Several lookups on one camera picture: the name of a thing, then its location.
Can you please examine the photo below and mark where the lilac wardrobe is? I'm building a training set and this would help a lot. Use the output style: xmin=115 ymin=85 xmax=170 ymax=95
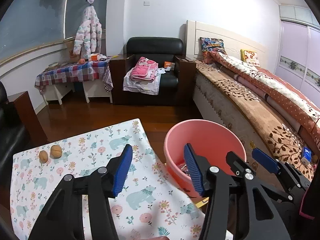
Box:
xmin=274 ymin=4 xmax=320 ymax=100

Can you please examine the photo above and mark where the pink plastic bucket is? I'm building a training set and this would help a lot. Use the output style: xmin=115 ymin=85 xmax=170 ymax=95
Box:
xmin=164 ymin=119 xmax=247 ymax=198

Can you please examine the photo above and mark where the cardboard box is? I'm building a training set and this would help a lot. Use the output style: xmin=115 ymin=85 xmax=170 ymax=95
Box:
xmin=66 ymin=41 xmax=78 ymax=63

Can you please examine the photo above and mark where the white wooden desk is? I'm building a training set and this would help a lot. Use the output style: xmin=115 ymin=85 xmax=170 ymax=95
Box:
xmin=45 ymin=80 xmax=113 ymax=105

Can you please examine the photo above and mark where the black leather sofa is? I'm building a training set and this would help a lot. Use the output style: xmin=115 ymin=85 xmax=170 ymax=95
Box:
xmin=0 ymin=81 xmax=48 ymax=165

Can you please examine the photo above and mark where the blue packet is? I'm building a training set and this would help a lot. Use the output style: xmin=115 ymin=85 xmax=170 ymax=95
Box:
xmin=301 ymin=147 xmax=313 ymax=165

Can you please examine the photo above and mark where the brown floral blanket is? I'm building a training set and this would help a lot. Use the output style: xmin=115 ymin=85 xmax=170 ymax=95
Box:
xmin=196 ymin=60 xmax=320 ymax=180

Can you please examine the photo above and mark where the black leather armchair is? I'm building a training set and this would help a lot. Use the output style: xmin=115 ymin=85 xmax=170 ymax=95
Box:
xmin=109 ymin=37 xmax=197 ymax=106

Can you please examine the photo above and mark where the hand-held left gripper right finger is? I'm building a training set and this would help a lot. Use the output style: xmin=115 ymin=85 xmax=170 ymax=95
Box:
xmin=184 ymin=143 xmax=292 ymax=240

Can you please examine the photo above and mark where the colourful printed pillow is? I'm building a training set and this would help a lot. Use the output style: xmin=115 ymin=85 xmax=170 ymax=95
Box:
xmin=199 ymin=37 xmax=227 ymax=64

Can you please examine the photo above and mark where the pink puffer jacket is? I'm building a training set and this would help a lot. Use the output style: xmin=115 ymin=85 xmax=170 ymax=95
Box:
xmin=73 ymin=6 xmax=102 ymax=58

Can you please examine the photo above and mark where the person's right forearm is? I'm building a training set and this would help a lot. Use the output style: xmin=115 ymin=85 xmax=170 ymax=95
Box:
xmin=299 ymin=177 xmax=320 ymax=220

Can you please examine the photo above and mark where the checked tablecloth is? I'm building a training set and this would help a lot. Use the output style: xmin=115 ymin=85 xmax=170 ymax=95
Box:
xmin=35 ymin=60 xmax=114 ymax=93

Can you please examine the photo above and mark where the yellow floral pillow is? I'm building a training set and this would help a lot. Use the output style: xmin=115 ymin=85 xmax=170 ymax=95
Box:
xmin=240 ymin=49 xmax=261 ymax=67

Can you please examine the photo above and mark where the orange dotted quilt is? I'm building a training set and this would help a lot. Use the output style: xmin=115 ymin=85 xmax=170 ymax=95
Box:
xmin=210 ymin=49 xmax=320 ymax=153

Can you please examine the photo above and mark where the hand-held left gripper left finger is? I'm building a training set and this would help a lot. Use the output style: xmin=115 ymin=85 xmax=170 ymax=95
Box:
xmin=29 ymin=144 xmax=133 ymax=240

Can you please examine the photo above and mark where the floral bear tablecloth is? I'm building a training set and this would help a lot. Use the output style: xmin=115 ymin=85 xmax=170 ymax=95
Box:
xmin=10 ymin=118 xmax=229 ymax=240

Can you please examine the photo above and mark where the pink towel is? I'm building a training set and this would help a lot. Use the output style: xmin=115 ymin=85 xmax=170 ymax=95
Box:
xmin=132 ymin=57 xmax=158 ymax=82

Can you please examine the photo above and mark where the large walnut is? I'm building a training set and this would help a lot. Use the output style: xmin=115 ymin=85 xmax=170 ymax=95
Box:
xmin=50 ymin=145 xmax=62 ymax=159

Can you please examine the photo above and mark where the dark window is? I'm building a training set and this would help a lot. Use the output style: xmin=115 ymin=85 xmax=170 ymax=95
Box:
xmin=0 ymin=0 xmax=110 ymax=60

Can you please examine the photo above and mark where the white bed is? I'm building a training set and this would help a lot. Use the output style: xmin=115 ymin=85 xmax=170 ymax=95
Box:
xmin=186 ymin=20 xmax=320 ymax=180

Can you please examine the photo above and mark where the white cloth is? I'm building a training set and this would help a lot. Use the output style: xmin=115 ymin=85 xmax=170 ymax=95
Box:
xmin=122 ymin=67 xmax=163 ymax=96

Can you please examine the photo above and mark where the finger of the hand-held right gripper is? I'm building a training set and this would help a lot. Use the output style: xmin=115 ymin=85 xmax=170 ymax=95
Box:
xmin=226 ymin=151 xmax=254 ymax=178
xmin=252 ymin=148 xmax=288 ymax=180

